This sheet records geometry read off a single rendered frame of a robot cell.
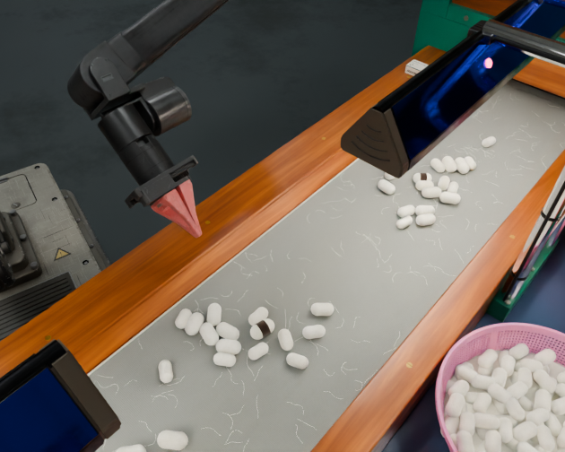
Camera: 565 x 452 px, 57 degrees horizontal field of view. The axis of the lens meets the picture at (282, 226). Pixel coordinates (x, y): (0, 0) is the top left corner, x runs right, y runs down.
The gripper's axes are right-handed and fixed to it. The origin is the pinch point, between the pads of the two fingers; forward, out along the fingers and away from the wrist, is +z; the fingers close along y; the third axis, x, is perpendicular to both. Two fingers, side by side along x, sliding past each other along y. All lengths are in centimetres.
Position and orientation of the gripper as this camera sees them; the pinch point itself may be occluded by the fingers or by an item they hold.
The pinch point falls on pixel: (195, 231)
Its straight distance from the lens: 75.3
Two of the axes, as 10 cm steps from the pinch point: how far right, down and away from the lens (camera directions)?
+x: -4.8, 2.1, 8.5
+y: 6.8, -5.2, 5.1
